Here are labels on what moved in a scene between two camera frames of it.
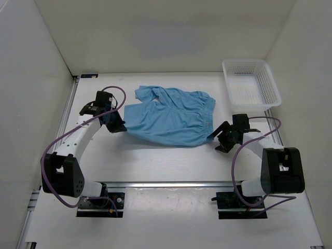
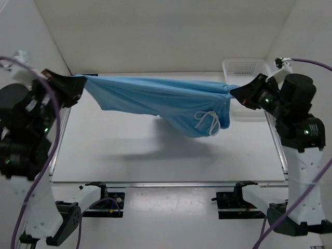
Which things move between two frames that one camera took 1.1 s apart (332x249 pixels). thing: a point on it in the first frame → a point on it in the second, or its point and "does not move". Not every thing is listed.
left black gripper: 119,126 → 70,87
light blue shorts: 170,116 → 197,109
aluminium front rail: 174,184 does not move
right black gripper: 225,127 → 245,94
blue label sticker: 90,75 does not move
